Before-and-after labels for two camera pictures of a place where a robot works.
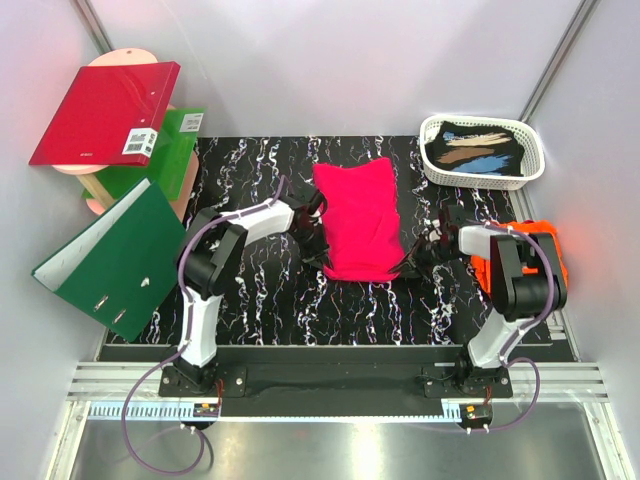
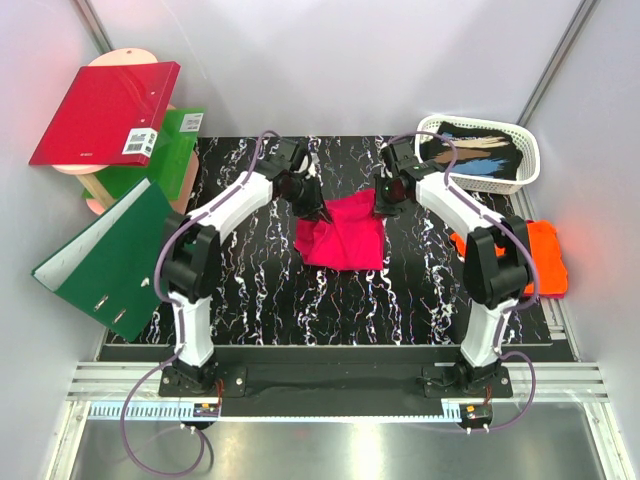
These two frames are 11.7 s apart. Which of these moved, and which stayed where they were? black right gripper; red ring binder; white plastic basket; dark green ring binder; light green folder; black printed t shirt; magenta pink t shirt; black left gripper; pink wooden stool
Moved: magenta pink t shirt; black left gripper; black right gripper
Stayed: red ring binder; dark green ring binder; pink wooden stool; white plastic basket; light green folder; black printed t shirt
